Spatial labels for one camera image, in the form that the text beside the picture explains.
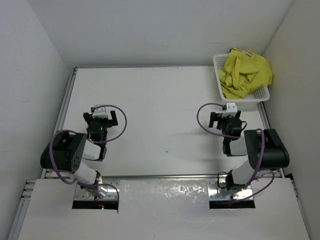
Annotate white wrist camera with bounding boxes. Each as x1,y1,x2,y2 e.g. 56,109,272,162
91,104,108,119
222,102,238,118

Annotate white front cover panel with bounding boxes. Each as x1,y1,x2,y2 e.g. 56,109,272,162
19,178,309,240

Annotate white plastic basket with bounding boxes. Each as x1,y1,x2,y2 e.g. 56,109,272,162
212,53,270,104

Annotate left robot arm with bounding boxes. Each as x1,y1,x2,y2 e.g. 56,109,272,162
40,107,118,199

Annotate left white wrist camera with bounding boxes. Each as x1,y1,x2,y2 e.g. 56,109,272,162
91,104,108,119

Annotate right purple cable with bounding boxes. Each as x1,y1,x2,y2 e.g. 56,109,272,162
196,102,275,202

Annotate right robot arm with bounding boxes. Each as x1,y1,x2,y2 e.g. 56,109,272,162
208,111,290,191

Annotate aluminium table frame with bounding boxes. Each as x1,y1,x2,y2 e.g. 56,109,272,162
7,65,308,240

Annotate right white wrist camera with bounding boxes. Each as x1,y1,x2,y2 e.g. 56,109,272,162
222,102,238,118

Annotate yellow trousers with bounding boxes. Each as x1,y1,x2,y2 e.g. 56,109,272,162
217,48,273,99

